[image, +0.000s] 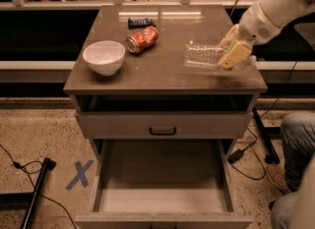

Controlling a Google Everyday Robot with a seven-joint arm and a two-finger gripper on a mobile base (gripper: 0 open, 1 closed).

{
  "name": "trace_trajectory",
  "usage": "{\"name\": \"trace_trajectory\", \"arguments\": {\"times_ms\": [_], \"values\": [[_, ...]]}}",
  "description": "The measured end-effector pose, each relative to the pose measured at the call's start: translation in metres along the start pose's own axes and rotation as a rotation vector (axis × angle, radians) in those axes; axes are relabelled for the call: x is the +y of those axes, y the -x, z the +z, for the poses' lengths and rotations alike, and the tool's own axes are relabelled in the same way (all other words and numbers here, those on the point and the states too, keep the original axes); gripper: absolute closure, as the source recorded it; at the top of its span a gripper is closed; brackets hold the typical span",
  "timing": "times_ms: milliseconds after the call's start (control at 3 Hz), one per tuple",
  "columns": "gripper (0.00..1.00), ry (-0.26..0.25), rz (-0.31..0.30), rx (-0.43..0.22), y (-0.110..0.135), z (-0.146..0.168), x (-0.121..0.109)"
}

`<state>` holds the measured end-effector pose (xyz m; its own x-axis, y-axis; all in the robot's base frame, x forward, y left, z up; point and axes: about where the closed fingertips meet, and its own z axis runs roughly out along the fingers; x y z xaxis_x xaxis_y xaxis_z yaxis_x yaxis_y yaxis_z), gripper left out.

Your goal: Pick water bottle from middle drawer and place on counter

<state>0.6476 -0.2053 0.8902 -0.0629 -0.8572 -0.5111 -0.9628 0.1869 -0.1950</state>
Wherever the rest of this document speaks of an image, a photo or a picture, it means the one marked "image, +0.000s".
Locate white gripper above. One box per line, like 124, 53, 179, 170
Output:
218, 2, 282, 70

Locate clear plastic water bottle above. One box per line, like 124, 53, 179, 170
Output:
183, 42, 256, 72

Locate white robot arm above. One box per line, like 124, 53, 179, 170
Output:
218, 0, 315, 70

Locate closed grey upper drawer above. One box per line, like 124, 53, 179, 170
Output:
76, 112, 252, 140

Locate grey drawer cabinet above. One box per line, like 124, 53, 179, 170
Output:
63, 4, 268, 229

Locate open grey lower drawer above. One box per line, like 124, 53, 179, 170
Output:
75, 140, 252, 229

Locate orange soda can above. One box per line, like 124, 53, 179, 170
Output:
126, 27, 158, 54

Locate person leg in jeans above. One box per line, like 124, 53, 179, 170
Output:
281, 112, 315, 192

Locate blue snack wrapper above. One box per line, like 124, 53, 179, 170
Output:
128, 18, 156, 29

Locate black power adapter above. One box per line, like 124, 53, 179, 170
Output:
227, 149, 244, 164

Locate black tripod leg right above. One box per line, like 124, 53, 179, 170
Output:
252, 108, 280, 164

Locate black tripod leg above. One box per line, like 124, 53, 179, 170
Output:
252, 108, 280, 164
20, 157, 56, 229

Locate white ceramic bowl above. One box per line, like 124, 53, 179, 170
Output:
83, 40, 125, 76

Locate tan shoe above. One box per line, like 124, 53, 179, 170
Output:
266, 164, 291, 195

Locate person knee in jeans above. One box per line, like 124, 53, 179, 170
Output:
271, 156, 315, 229

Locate blue tape cross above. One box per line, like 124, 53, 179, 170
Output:
66, 159, 94, 191

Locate black tripod leg left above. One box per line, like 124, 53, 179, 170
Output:
20, 157, 56, 229

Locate black cable right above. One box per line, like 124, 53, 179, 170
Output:
229, 60, 298, 195

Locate black cable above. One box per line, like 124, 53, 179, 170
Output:
0, 143, 78, 229
229, 60, 298, 195

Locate black drawer handle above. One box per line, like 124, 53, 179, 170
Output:
149, 127, 176, 136

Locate black cable left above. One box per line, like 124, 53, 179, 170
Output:
0, 143, 78, 229

